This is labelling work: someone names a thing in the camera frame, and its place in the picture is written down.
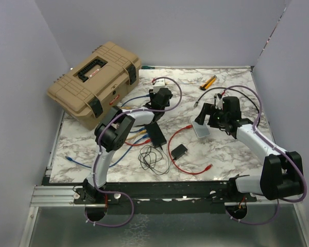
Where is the green handled screwdriver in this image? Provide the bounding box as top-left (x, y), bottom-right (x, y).
top-left (141, 65), bottom-right (156, 69)

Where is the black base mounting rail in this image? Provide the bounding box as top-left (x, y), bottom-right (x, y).
top-left (74, 181), bottom-right (256, 215)

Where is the yellow ethernet cable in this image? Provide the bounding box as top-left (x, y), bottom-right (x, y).
top-left (121, 105), bottom-right (147, 141)

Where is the long red ethernet cable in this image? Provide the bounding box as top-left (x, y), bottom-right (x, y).
top-left (126, 140), bottom-right (152, 147)

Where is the black blue network switch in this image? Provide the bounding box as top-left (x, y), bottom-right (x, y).
top-left (145, 122), bottom-right (167, 148)

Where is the yellow utility knife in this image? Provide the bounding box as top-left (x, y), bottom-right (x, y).
top-left (199, 75), bottom-right (217, 91)

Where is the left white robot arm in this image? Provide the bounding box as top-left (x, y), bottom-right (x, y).
top-left (80, 87), bottom-right (173, 203)

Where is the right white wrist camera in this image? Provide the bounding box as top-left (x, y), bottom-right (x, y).
top-left (215, 95), bottom-right (224, 110)

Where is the blue ethernet cable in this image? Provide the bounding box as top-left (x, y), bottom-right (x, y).
top-left (118, 94), bottom-right (151, 141)
top-left (65, 138), bottom-right (150, 169)

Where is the white grey device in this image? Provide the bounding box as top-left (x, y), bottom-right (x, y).
top-left (192, 121), bottom-right (211, 139)

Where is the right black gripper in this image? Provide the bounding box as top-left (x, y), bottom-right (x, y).
top-left (195, 102), bottom-right (229, 129)

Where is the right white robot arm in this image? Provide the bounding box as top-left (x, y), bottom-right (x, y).
top-left (195, 96), bottom-right (305, 201)

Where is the tan plastic toolbox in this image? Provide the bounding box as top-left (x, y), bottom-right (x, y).
top-left (47, 42), bottom-right (141, 130)

